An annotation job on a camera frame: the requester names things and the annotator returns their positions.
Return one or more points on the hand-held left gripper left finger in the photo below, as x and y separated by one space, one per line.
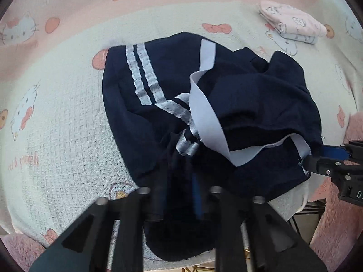
157 204

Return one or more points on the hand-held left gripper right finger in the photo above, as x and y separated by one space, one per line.
197 198

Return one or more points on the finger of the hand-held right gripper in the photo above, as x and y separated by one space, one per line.
334 150
320 165

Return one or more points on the navy shorts with white stripes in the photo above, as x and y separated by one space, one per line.
255 90

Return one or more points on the pink fluffy blanket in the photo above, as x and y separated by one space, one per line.
340 226

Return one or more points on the cat-print blanket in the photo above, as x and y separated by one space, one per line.
71 119

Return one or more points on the folded pink printed cloth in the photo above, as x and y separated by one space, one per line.
295 19

